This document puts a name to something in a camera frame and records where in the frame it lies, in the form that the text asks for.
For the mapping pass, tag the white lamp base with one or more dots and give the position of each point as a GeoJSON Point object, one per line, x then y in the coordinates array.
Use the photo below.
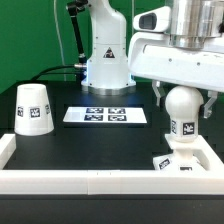
{"type": "Point", "coordinates": [181, 158]}

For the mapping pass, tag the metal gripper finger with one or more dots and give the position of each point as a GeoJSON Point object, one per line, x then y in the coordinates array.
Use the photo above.
{"type": "Point", "coordinates": [207, 108]}
{"type": "Point", "coordinates": [158, 88]}

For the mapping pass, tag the white lamp bulb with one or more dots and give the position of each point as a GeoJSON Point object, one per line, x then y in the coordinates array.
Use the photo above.
{"type": "Point", "coordinates": [183, 104]}

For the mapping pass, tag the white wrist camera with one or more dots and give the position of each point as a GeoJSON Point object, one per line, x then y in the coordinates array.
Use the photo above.
{"type": "Point", "coordinates": [156, 21]}

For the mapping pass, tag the white U-shaped frame wall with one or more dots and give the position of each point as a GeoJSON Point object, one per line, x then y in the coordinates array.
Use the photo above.
{"type": "Point", "coordinates": [97, 182]}

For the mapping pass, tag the white marker tag plate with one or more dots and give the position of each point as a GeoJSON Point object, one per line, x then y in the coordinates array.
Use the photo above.
{"type": "Point", "coordinates": [113, 115]}

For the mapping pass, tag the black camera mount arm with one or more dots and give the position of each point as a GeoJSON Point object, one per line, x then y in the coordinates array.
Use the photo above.
{"type": "Point", "coordinates": [74, 8]}

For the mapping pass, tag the white lamp shade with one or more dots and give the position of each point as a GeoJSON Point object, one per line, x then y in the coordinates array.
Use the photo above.
{"type": "Point", "coordinates": [33, 113]}

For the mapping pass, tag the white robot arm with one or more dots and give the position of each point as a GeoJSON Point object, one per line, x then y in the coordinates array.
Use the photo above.
{"type": "Point", "coordinates": [180, 43]}

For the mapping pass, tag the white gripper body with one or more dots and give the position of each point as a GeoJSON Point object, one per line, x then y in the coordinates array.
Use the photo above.
{"type": "Point", "coordinates": [151, 56]}

